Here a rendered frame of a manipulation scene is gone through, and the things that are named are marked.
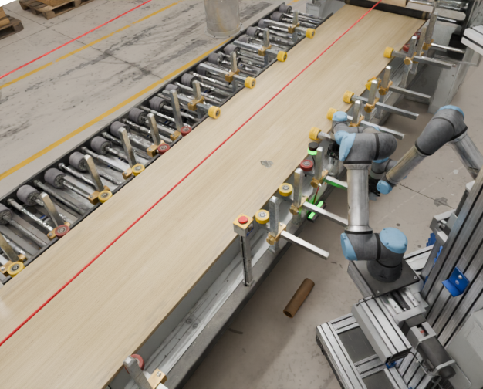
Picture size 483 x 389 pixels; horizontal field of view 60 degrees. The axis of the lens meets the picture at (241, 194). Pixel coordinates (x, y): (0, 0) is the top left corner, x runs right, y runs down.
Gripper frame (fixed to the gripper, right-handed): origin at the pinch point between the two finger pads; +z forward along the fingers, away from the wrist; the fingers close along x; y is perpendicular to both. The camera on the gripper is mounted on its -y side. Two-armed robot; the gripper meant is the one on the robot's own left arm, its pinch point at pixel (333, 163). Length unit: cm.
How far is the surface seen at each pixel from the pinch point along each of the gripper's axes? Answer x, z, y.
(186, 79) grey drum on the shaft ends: -132, 15, -100
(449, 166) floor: 100, 97, -132
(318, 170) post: -8.3, 6.5, 1.5
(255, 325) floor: -36, 102, 59
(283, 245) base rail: -21, 32, 42
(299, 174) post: -16.2, -10.9, 25.7
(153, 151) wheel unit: -120, 15, -4
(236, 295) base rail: -39, 33, 80
